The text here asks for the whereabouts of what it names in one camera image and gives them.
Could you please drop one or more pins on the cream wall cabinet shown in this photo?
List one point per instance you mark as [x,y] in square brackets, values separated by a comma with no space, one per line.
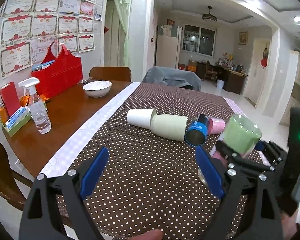
[293,86]

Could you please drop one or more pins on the green door curtain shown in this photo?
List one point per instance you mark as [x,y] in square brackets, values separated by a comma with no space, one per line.
[123,11]

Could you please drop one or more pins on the pink green glass cup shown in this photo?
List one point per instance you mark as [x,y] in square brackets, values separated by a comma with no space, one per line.
[240,134]

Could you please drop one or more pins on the pale green cup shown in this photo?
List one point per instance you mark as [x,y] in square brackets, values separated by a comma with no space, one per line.
[169,126]

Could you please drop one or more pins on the award certificate bottom left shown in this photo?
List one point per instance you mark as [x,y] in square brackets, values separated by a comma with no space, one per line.
[15,58]

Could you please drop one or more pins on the award certificate middle left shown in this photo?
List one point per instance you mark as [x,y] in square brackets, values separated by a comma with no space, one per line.
[16,28]

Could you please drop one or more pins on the white paper cup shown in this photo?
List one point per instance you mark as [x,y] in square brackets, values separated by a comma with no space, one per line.
[141,117]

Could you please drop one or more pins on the dark wooden desk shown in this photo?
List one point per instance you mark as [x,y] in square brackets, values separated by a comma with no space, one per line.
[234,81]

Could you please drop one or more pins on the window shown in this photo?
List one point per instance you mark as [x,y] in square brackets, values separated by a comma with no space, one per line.
[199,40]

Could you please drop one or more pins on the wooden desk chair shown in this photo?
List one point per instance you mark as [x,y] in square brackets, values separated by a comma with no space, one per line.
[209,72]

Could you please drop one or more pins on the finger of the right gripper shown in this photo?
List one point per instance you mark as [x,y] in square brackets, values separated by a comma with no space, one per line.
[271,153]
[233,157]

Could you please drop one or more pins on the green tray organizer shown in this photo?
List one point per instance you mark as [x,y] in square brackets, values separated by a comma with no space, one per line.
[11,131]

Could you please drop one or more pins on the left hand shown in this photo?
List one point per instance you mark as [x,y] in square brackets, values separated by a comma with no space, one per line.
[155,234]

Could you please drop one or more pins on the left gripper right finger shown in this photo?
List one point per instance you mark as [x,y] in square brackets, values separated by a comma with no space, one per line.
[260,217]

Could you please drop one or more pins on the orange can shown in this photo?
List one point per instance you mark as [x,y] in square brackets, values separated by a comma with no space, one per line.
[4,116]

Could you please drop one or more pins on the right hand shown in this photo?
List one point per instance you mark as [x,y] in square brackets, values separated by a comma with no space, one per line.
[289,225]

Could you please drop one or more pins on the ceiling fan lamp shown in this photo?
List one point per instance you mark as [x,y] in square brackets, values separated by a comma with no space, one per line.
[209,16]

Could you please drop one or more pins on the wooden chair back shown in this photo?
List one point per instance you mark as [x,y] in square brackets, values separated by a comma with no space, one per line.
[111,73]

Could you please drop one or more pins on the award certificate upper left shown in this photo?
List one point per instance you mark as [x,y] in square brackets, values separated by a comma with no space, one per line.
[13,7]

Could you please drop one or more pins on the white door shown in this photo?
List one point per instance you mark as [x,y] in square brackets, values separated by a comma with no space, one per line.
[257,70]

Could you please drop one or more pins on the clear spray bottle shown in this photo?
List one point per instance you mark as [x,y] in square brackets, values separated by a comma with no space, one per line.
[36,105]

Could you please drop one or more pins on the red felt bag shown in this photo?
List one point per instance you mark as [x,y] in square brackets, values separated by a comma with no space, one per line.
[64,72]

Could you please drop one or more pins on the white bucket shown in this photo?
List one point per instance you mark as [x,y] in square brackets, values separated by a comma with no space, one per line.
[220,84]

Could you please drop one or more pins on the small framed picture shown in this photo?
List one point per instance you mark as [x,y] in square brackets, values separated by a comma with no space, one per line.
[243,38]

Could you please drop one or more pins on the white refrigerator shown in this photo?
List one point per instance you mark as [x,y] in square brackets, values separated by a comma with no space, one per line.
[168,46]

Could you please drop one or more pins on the award certificate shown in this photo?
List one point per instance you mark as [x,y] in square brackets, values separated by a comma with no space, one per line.
[15,58]
[16,28]
[13,7]

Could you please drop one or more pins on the white ceramic bowl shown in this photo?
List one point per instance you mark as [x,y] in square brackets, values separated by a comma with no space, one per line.
[97,89]

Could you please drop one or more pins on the blue black metal cup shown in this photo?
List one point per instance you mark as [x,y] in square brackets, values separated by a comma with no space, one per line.
[197,132]

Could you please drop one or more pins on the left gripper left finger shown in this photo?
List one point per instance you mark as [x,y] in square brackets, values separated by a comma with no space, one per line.
[41,217]

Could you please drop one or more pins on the wooden chair left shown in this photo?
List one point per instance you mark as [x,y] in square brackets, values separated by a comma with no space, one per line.
[9,189]

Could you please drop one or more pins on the blue white box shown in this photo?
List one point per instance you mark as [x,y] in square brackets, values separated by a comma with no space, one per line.
[21,113]

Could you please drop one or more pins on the chair with grey cover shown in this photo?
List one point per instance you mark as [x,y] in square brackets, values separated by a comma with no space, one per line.
[173,77]

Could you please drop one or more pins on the brown polka dot tablecloth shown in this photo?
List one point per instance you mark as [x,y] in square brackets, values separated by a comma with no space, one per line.
[149,182]

